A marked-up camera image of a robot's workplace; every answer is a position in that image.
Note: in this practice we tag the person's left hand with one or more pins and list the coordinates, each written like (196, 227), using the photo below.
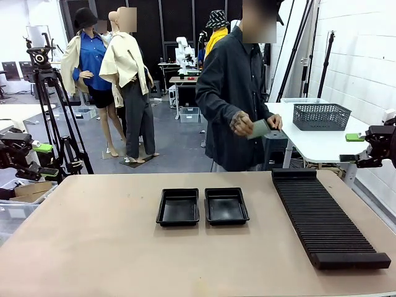
(275, 121)

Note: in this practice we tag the large clear plastic bin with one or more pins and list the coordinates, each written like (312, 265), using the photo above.
(15, 213)

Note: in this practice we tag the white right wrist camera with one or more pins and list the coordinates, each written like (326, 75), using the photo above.
(389, 116)

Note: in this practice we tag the mannequin with blue shirt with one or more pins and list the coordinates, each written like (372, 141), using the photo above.
(91, 62)

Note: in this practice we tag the clear floor storage bin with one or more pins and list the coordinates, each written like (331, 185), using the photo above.
(86, 114)
(189, 115)

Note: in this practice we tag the white side table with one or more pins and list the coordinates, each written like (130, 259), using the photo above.
(325, 142)

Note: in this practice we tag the dark mannequin base plate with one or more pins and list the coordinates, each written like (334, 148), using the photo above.
(133, 163)

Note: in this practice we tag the person's left forearm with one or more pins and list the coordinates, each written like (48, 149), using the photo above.
(267, 109)

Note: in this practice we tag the clear plastic storage box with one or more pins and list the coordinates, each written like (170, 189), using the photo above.
(303, 100)

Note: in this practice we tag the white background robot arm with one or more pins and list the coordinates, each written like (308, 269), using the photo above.
(182, 46)

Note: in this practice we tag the person's tattooed right hand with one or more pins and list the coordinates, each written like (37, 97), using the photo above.
(241, 123)

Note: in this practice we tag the mannequin with cream jacket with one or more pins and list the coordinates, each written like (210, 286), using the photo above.
(137, 105)

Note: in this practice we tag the person's right forearm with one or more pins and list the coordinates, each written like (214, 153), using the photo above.
(216, 111)

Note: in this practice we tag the green perforated circuit board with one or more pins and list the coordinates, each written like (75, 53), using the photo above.
(259, 130)

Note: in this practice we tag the white standing board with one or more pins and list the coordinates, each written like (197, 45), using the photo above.
(35, 35)

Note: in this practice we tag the dark computer monitor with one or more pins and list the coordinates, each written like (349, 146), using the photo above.
(10, 71)
(26, 69)

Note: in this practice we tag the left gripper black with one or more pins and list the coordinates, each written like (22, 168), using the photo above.
(12, 151)

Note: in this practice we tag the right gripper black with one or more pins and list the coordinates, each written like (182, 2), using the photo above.
(385, 145)

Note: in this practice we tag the person in dark shirt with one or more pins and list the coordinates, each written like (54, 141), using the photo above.
(229, 77)

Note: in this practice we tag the black plastic ESD tray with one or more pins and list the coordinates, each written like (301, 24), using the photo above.
(226, 210)
(178, 213)

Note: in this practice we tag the pink topped background table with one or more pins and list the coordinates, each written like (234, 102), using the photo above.
(182, 80)

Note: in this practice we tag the black camera tripod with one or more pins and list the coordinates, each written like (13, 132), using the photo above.
(46, 74)

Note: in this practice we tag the brown cardboard box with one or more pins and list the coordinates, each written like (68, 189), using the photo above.
(31, 189)

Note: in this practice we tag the white round edged table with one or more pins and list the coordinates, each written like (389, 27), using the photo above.
(18, 111)

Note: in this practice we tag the mannequin with yellow scarf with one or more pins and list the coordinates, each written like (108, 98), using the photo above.
(216, 38)

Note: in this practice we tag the black slotted board rack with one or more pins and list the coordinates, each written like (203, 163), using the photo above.
(325, 222)

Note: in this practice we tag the grey woven plastic basket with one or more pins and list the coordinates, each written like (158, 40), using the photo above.
(321, 119)

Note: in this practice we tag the black light stand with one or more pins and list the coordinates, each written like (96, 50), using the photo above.
(305, 77)
(325, 74)

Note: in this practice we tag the dark grey plastic stool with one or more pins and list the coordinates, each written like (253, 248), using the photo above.
(277, 145)

